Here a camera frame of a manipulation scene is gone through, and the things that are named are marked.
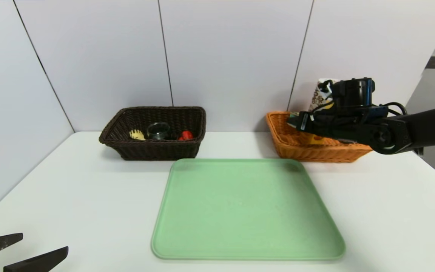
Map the orange wicker basket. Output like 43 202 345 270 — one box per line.
266 111 373 163

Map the glass jar black lid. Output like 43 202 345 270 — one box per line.
147 122 172 141

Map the light green plastic tray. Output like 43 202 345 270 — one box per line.
151 158 346 260

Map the tall yellow snack box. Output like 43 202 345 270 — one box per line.
307 78 342 146

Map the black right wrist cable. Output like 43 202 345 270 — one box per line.
380 102 409 117

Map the dark brown wicker basket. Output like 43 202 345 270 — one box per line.
99 107 207 161

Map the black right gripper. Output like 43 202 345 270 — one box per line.
286 111 335 137

